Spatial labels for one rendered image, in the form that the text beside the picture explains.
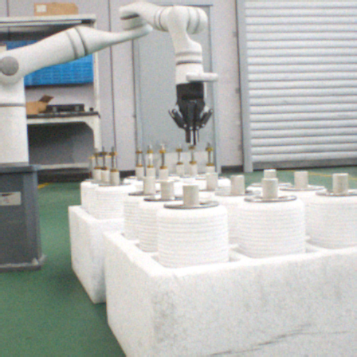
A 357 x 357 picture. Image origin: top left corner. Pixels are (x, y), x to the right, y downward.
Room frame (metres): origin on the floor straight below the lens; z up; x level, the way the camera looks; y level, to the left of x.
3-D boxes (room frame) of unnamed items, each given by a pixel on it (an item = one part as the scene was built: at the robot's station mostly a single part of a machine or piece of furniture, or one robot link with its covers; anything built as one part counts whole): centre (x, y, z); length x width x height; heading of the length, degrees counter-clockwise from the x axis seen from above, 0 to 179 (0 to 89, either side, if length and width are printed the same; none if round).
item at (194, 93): (1.42, -0.04, 0.45); 0.08 x 0.08 x 0.09
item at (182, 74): (1.41, -0.05, 0.53); 0.11 x 0.09 x 0.06; 30
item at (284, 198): (0.76, -0.13, 0.25); 0.08 x 0.08 x 0.01
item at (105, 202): (1.24, 0.15, 0.16); 0.10 x 0.10 x 0.18
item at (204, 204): (0.73, -0.01, 0.25); 0.08 x 0.08 x 0.01
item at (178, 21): (1.42, -0.03, 0.62); 0.09 x 0.07 x 0.15; 121
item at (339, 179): (0.79, -0.24, 0.26); 0.02 x 0.02 x 0.03
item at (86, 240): (1.39, 0.07, 0.09); 0.39 x 0.39 x 0.18; 18
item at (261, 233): (0.76, -0.13, 0.16); 0.10 x 0.10 x 0.18
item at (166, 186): (0.84, 0.02, 0.26); 0.02 x 0.02 x 0.03
